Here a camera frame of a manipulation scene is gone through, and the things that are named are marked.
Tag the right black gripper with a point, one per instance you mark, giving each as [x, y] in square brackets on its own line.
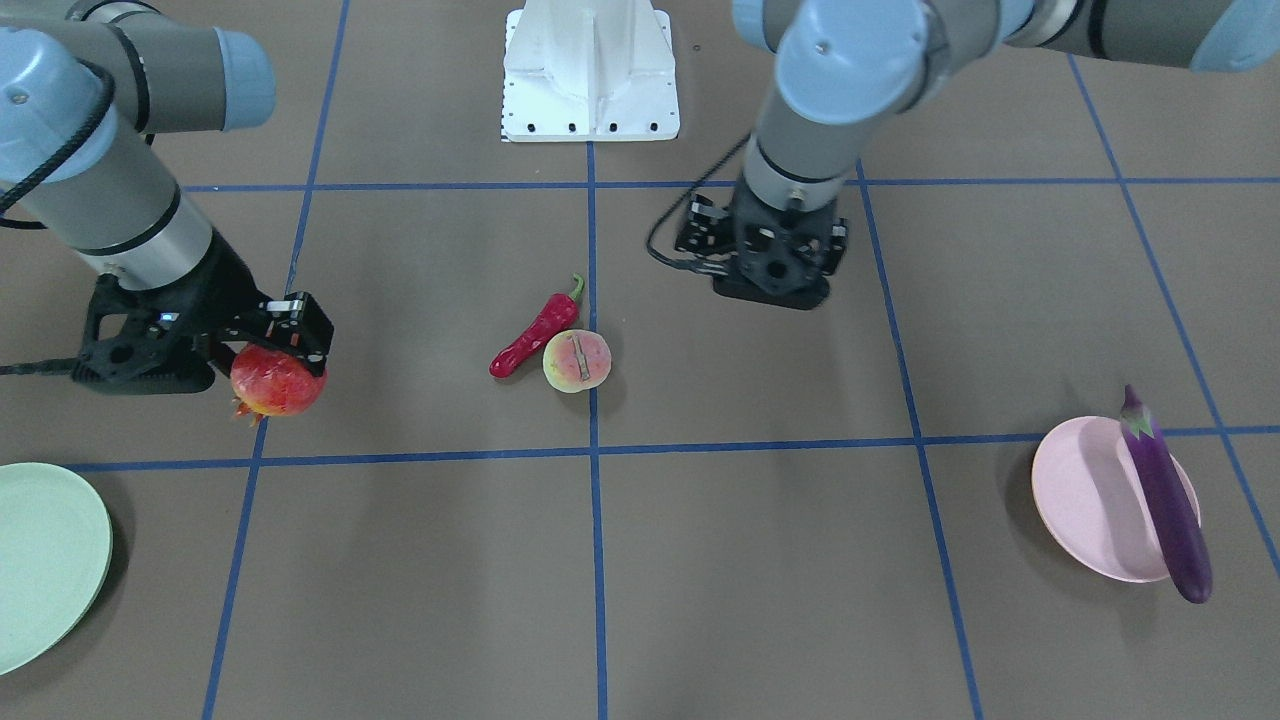
[226, 283]

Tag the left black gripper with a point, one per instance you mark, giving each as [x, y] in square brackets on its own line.
[703, 226]

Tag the red pomegranate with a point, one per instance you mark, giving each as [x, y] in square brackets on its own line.
[267, 382]

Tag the red chili pepper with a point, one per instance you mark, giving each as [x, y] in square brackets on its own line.
[558, 314]

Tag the purple eggplant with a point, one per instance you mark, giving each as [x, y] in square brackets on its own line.
[1177, 526]

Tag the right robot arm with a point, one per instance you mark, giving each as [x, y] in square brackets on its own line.
[86, 84]

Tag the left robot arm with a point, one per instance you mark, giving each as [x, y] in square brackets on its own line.
[844, 68]

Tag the peach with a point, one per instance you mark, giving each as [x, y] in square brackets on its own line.
[576, 360]

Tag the green plate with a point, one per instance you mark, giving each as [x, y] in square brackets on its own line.
[56, 547]

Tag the pink plate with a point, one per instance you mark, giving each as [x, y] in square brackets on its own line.
[1088, 495]

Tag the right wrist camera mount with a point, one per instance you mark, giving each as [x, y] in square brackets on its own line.
[139, 343]

